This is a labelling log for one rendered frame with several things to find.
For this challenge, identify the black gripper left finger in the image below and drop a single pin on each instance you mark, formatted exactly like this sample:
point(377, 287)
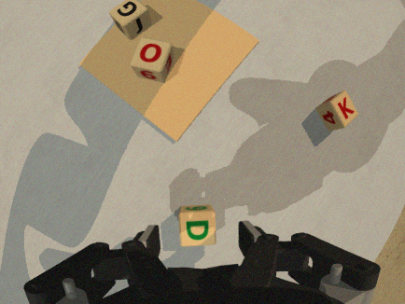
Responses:
point(69, 281)

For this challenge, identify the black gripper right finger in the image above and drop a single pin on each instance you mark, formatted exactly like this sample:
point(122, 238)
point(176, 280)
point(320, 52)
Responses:
point(345, 276)

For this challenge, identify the tan flat mat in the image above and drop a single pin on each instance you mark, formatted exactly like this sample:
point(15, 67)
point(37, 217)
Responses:
point(207, 49)

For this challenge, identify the tan wooden letter block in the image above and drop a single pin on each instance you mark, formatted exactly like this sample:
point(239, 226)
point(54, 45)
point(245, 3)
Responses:
point(197, 225)
point(337, 111)
point(131, 17)
point(153, 59)

